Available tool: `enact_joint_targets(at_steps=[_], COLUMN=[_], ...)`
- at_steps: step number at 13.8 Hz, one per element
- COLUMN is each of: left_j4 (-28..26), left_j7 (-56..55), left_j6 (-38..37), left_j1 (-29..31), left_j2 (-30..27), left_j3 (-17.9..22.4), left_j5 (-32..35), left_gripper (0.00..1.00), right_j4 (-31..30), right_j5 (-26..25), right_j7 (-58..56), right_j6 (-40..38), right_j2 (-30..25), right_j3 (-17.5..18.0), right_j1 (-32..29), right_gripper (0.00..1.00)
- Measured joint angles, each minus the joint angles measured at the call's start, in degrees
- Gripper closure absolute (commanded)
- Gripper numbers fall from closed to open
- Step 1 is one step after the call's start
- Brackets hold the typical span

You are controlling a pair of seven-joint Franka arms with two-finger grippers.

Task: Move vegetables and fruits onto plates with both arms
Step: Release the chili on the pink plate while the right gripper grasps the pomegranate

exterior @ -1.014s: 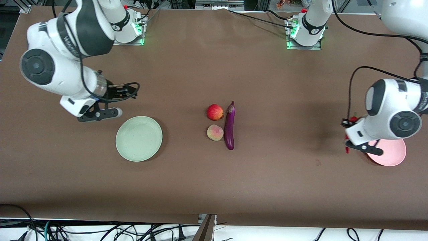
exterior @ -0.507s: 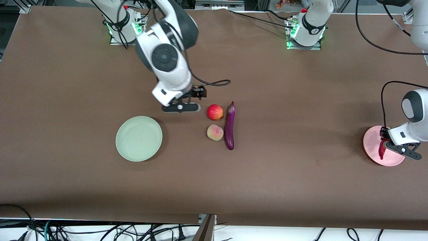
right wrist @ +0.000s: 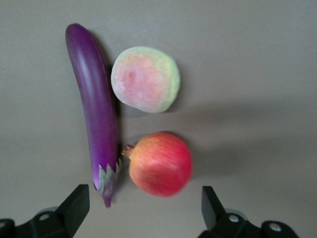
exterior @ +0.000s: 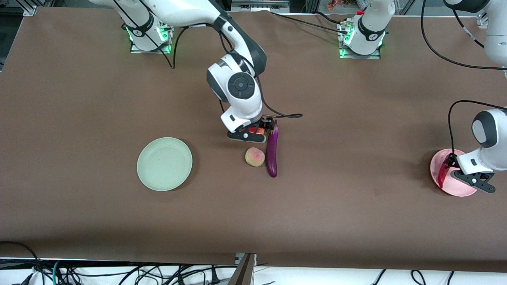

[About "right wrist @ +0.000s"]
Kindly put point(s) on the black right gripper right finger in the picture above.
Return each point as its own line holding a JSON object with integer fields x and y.
{"x": 215, "y": 218}

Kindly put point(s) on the red pomegranate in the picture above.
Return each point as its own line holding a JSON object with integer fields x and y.
{"x": 161, "y": 166}

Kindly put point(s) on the pink green peach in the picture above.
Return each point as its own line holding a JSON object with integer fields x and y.
{"x": 146, "y": 79}

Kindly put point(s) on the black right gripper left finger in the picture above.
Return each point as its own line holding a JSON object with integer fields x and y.
{"x": 70, "y": 215}

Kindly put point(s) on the long purple eggplant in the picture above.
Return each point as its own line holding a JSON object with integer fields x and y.
{"x": 96, "y": 111}

